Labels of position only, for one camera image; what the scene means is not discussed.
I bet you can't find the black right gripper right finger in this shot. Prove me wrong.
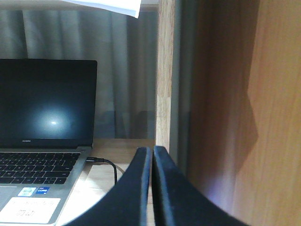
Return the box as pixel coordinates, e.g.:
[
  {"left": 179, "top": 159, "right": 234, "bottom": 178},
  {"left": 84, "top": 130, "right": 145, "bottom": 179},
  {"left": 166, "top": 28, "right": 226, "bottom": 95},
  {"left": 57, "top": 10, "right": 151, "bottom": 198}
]
[{"left": 153, "top": 146, "right": 244, "bottom": 226}]

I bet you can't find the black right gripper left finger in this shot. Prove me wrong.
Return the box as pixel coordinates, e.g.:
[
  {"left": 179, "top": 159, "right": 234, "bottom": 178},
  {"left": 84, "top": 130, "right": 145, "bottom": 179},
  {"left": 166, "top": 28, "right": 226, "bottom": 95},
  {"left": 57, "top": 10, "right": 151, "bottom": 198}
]
[{"left": 67, "top": 147, "right": 151, "bottom": 226}]

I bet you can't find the white paper sheet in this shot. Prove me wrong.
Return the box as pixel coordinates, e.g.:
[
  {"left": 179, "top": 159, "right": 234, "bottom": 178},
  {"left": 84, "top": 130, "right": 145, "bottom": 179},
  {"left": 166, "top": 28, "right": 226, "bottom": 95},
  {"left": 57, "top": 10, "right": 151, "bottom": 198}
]
[{"left": 65, "top": 0, "right": 141, "bottom": 18}]

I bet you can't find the grey open laptop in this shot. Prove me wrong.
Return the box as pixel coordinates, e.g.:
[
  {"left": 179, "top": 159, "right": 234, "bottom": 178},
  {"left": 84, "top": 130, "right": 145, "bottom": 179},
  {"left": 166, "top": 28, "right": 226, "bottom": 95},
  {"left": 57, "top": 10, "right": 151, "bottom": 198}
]
[{"left": 0, "top": 59, "right": 97, "bottom": 226}]

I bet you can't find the wooden shelf unit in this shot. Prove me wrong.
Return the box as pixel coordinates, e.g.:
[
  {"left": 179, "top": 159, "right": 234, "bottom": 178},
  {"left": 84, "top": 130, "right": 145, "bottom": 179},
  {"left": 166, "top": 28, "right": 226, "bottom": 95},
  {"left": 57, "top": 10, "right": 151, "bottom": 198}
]
[{"left": 155, "top": 0, "right": 301, "bottom": 226}]

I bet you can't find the grey curtain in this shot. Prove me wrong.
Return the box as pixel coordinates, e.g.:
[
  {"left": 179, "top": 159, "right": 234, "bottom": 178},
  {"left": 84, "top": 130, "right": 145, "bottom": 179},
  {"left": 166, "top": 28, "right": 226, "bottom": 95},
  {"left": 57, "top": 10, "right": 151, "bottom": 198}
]
[{"left": 0, "top": 10, "right": 158, "bottom": 139}]

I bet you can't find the black laptop cable right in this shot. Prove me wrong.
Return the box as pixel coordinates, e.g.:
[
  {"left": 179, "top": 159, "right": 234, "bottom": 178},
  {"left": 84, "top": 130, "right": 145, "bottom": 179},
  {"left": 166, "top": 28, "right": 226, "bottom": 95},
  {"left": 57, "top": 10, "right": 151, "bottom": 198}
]
[{"left": 86, "top": 156, "right": 118, "bottom": 186}]

